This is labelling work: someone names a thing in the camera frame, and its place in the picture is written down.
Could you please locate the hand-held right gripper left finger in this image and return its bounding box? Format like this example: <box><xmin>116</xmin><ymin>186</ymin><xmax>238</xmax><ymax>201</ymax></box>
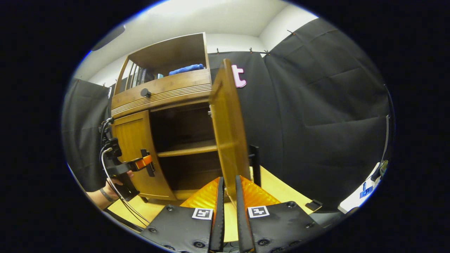
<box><xmin>141</xmin><ymin>177</ymin><xmax>225</xmax><ymax>253</ymax></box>

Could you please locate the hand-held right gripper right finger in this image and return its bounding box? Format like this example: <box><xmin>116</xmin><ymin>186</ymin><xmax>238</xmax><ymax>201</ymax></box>
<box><xmin>235</xmin><ymin>175</ymin><xmax>326</xmax><ymax>253</ymax></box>

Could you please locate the wooden shoe cabinet door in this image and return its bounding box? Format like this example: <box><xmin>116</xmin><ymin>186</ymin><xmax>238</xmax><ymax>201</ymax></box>
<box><xmin>209</xmin><ymin>59</ymin><xmax>252</xmax><ymax>206</ymax></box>
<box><xmin>112</xmin><ymin>110</ymin><xmax>176</xmax><ymax>201</ymax></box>

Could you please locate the wooden double-door shoe cabinet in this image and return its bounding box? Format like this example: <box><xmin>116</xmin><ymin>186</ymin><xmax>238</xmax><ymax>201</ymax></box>
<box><xmin>110</xmin><ymin>32</ymin><xmax>261</xmax><ymax>206</ymax></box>

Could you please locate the dark wristband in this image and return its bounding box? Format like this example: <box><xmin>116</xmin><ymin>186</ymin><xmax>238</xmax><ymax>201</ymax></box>
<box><xmin>99</xmin><ymin>188</ymin><xmax>115</xmax><ymax>203</ymax></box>

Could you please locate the wooden inner shelf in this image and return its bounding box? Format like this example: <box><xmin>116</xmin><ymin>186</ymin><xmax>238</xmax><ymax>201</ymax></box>
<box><xmin>157</xmin><ymin>140</ymin><xmax>218</xmax><ymax>157</ymax></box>

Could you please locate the wooden ribbed drawer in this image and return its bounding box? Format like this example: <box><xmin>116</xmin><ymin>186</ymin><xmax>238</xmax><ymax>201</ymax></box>
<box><xmin>111</xmin><ymin>69</ymin><xmax>213</xmax><ymax>118</ymax></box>

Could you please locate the white panel with blue stickers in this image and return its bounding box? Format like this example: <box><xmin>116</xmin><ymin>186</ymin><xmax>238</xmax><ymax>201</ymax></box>
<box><xmin>337</xmin><ymin>160</ymin><xmax>389</xmax><ymax>214</ymax></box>

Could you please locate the blue folded towel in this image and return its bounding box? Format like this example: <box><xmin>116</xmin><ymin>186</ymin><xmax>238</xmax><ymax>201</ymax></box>
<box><xmin>169</xmin><ymin>64</ymin><xmax>205</xmax><ymax>76</ymax></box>

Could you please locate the white cable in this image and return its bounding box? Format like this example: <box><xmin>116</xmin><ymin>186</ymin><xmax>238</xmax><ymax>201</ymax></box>
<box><xmin>100</xmin><ymin>148</ymin><xmax>152</xmax><ymax>225</ymax></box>

